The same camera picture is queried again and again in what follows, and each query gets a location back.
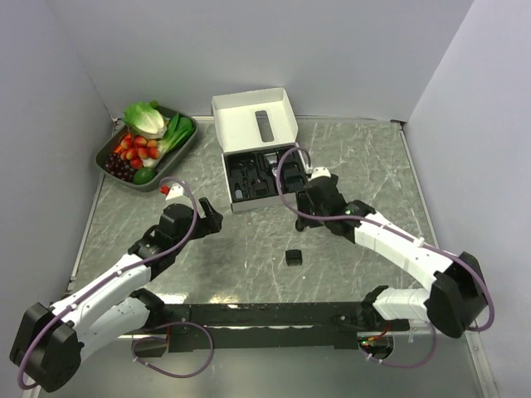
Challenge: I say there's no red strawberries pile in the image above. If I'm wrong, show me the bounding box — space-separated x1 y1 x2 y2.
113 133 163 170

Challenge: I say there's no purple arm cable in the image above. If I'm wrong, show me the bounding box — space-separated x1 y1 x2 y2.
275 145 496 370
15 176 215 391

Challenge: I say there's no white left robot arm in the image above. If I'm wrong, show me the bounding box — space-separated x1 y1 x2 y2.
9 197 223 392

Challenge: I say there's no dark purple grapes bunch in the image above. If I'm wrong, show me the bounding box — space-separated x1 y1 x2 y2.
104 153 136 182

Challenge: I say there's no green lettuce head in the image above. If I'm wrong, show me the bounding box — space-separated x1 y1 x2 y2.
123 101 167 139

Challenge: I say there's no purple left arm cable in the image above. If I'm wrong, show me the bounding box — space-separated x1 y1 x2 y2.
15 176 215 391

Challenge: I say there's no black silver hair clipper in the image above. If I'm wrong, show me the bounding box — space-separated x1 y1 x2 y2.
264 153 280 180

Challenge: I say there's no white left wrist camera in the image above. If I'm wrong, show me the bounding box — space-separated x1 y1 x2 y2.
159 183 188 202

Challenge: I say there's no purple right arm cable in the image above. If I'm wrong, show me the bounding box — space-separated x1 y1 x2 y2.
275 145 496 370

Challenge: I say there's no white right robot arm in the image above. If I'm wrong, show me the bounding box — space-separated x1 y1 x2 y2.
295 177 488 338

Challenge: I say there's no black comb guard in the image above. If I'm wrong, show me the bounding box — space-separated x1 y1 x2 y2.
285 249 303 267

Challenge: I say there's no green lime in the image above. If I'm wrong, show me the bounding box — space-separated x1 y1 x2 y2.
133 167 157 185

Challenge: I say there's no dark grey food tray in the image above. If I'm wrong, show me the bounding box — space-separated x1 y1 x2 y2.
95 101 197 192

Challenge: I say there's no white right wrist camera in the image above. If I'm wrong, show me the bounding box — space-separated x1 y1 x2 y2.
309 167 331 181

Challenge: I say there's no small oil bottle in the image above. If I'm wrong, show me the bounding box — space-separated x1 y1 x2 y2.
235 187 245 200

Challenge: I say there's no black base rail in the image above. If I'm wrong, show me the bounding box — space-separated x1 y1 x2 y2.
140 302 410 352

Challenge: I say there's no white clipper kit box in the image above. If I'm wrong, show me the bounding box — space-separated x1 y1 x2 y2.
212 87 307 213

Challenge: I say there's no green bok choy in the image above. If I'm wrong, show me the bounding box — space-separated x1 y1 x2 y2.
158 114 195 154

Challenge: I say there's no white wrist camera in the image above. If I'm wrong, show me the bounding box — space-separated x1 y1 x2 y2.
159 183 188 202
309 167 331 181

